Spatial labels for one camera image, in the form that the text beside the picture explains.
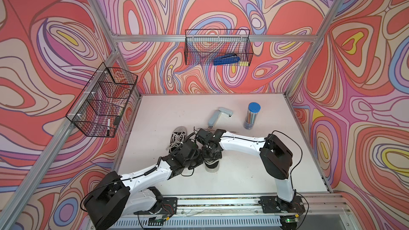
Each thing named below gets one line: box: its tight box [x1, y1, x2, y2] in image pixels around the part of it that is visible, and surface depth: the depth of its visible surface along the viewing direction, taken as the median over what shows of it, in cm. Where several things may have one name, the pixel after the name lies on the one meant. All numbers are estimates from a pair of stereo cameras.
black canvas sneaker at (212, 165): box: [203, 158, 222, 173], surface depth 82 cm
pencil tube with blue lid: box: [243, 101, 262, 130], surface depth 90 cm
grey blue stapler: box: [207, 106, 234, 129], surface depth 107 cm
